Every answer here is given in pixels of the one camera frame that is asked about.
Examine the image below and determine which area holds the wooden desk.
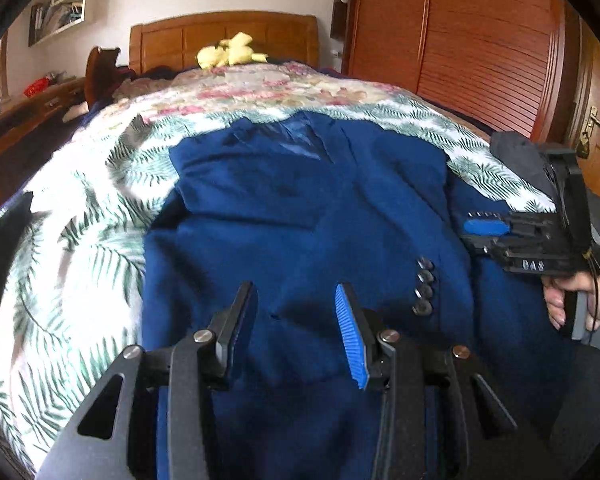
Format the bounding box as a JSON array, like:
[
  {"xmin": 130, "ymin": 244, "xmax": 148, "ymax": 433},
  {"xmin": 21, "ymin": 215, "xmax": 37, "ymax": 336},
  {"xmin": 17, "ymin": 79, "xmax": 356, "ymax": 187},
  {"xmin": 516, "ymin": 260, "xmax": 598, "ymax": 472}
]
[{"xmin": 0, "ymin": 77, "xmax": 88, "ymax": 201}]

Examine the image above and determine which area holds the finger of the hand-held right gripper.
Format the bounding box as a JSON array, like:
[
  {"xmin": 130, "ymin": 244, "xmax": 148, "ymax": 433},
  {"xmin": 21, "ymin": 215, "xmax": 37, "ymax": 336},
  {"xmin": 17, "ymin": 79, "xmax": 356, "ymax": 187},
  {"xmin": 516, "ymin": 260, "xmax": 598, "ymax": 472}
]
[
  {"xmin": 464, "ymin": 212, "xmax": 518, "ymax": 236},
  {"xmin": 462, "ymin": 236, "xmax": 511, "ymax": 261}
]

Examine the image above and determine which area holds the wooden wardrobe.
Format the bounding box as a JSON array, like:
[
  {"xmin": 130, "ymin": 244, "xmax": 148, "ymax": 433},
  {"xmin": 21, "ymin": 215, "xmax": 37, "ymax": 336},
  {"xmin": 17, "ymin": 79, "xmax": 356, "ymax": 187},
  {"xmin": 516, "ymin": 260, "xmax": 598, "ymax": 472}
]
[{"xmin": 330, "ymin": 0, "xmax": 581, "ymax": 146}]

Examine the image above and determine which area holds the leaf print bed sheet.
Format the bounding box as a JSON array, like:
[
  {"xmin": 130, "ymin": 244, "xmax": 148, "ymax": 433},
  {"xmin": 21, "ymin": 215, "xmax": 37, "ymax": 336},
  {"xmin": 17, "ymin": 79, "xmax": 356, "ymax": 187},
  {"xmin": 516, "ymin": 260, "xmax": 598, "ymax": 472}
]
[{"xmin": 0, "ymin": 95, "xmax": 556, "ymax": 476}]

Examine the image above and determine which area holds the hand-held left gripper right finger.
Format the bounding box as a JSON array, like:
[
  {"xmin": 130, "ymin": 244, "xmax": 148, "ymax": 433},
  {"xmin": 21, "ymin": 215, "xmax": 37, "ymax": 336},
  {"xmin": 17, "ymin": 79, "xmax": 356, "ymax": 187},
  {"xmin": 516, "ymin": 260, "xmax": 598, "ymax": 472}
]
[{"xmin": 333, "ymin": 282, "xmax": 521, "ymax": 480}]

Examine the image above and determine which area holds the white wall shelf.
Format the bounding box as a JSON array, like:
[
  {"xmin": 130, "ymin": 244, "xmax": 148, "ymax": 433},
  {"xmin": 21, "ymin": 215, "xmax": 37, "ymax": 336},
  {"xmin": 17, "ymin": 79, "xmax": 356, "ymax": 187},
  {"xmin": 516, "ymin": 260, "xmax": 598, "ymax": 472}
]
[{"xmin": 28, "ymin": 0, "xmax": 103, "ymax": 47}]

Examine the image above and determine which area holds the dark grey garment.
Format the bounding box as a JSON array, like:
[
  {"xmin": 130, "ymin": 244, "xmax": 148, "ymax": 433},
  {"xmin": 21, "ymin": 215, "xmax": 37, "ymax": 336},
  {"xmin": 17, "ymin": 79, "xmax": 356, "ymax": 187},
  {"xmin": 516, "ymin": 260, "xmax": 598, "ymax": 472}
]
[{"xmin": 490, "ymin": 131, "xmax": 600, "ymax": 241}]

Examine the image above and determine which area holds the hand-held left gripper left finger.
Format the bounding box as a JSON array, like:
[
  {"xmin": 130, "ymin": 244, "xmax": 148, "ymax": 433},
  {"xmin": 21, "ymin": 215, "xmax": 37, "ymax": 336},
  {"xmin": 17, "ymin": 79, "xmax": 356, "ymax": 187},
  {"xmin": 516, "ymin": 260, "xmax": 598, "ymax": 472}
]
[{"xmin": 35, "ymin": 281, "xmax": 259, "ymax": 480}]

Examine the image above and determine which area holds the wooden chair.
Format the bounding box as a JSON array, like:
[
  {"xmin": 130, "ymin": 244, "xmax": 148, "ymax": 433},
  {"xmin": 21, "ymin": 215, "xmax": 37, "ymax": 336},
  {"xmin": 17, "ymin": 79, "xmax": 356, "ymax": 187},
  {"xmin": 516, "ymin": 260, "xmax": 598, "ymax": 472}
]
[{"xmin": 84, "ymin": 46, "xmax": 131, "ymax": 111}]

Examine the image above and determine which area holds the blue suit jacket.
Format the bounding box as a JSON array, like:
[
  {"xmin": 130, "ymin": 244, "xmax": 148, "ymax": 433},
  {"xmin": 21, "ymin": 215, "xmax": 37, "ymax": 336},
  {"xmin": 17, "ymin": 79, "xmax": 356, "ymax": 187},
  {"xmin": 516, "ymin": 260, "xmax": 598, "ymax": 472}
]
[{"xmin": 142, "ymin": 110, "xmax": 581, "ymax": 480}]

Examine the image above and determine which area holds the wooden bed headboard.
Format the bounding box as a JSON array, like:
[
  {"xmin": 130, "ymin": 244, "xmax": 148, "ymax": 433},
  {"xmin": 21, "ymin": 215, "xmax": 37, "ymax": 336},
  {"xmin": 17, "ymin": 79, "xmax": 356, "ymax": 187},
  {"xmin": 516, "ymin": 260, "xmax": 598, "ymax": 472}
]
[{"xmin": 129, "ymin": 10, "xmax": 321, "ymax": 76}]

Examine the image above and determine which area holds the yellow plush toy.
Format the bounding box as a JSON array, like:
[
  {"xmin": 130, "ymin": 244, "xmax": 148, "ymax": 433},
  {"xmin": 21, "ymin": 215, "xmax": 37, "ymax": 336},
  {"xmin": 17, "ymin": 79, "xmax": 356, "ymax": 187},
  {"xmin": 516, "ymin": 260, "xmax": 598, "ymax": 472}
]
[{"xmin": 196, "ymin": 31, "xmax": 268, "ymax": 70}]

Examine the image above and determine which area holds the person's right hand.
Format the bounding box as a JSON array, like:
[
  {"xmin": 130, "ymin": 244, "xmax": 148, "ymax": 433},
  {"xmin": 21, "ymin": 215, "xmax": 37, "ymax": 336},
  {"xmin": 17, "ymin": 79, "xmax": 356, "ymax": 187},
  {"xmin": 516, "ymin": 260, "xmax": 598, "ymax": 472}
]
[{"xmin": 542, "ymin": 275, "xmax": 600, "ymax": 331}]

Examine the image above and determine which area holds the floral quilt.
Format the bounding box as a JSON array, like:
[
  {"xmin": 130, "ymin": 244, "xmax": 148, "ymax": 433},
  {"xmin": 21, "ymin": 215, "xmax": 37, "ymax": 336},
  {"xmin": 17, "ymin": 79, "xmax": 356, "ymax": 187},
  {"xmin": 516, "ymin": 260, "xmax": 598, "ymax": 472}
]
[{"xmin": 115, "ymin": 60, "xmax": 411, "ymax": 116}]

